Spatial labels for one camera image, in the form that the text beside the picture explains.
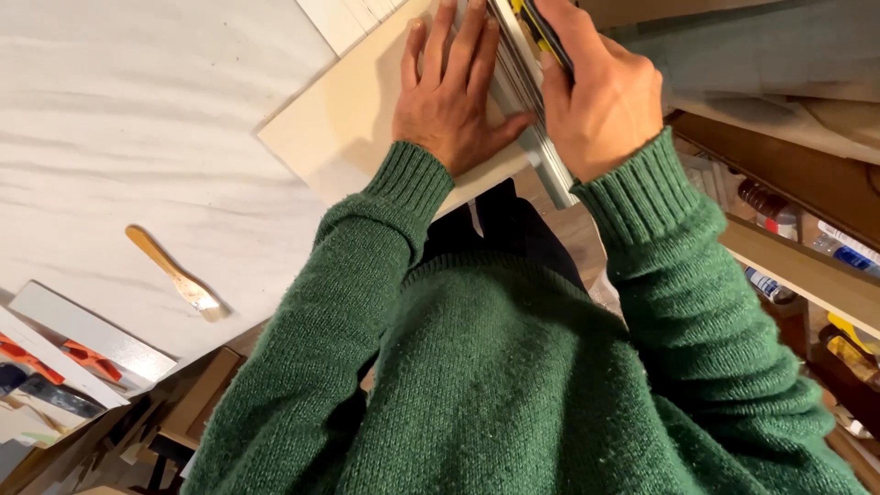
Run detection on cream board sheet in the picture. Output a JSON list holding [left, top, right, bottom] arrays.
[[256, 0, 537, 222]]

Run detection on person's dark trousers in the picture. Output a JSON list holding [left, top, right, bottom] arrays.
[[421, 177, 587, 291]]

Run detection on wooden handled paint brush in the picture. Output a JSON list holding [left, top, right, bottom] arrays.
[[125, 225, 231, 324]]

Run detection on person's green sweater body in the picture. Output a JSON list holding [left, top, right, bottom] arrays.
[[335, 250, 730, 495]]

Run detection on white wooden plank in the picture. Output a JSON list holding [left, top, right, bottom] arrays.
[[8, 280, 178, 383]]

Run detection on person's left hand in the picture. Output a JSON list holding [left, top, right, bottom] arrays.
[[392, 0, 536, 177]]

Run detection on orange clamp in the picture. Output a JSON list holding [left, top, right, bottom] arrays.
[[60, 340, 123, 383], [0, 333, 66, 386]]

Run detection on aluminium straightedge ruler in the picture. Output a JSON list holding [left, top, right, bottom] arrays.
[[456, 0, 580, 210]]

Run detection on white slatted panel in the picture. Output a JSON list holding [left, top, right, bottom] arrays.
[[296, 0, 408, 57]]

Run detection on yellow black utility knife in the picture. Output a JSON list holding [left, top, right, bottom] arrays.
[[510, 0, 576, 78]]

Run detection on grey green cloth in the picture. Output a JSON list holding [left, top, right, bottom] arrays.
[[608, 0, 880, 104]]

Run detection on heap of wood offcuts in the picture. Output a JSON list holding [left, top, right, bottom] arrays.
[[0, 346, 247, 495]]

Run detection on wooden shelf with bottles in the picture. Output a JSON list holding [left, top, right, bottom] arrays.
[[668, 110, 880, 495]]

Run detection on person's right hand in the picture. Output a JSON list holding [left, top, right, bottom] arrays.
[[533, 0, 666, 184]]

